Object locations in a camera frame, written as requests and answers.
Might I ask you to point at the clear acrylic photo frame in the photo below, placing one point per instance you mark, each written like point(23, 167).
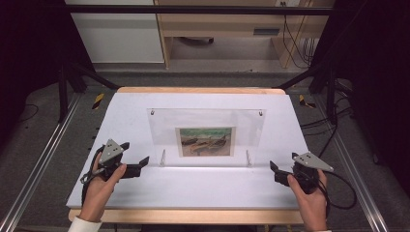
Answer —
point(161, 129)

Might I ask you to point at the light wooden desk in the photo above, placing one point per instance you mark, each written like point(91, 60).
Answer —
point(222, 24)

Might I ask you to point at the grey desk label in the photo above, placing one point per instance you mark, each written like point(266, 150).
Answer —
point(266, 31)

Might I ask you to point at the white cabinet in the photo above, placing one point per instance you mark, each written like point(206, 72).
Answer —
point(119, 35)

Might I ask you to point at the boat painting photo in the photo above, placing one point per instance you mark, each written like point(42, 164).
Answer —
point(206, 141)

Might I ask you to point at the black metal stand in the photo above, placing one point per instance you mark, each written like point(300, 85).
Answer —
point(330, 93)
point(63, 93)

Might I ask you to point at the white table sheet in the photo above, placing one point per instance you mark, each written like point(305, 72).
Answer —
point(199, 187)

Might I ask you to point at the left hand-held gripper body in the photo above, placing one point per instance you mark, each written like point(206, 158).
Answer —
point(111, 154)

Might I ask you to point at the aluminium floor rail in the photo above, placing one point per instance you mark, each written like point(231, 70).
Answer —
point(354, 154)
point(38, 167)

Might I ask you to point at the black horizontal frame bar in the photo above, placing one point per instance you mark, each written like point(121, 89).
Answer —
point(193, 9)

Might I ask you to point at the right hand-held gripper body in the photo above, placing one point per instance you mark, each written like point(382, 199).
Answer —
point(306, 175)

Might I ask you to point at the wooden table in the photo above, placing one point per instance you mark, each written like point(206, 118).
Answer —
point(193, 216)

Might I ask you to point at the person's right hand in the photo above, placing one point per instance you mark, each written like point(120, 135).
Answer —
point(312, 209)

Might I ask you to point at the black curtain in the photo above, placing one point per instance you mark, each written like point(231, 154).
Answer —
point(380, 64)

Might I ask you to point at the dark object under desk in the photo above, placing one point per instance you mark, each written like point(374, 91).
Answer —
point(198, 40)

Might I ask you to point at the person's left hand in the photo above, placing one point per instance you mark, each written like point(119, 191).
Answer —
point(98, 196)

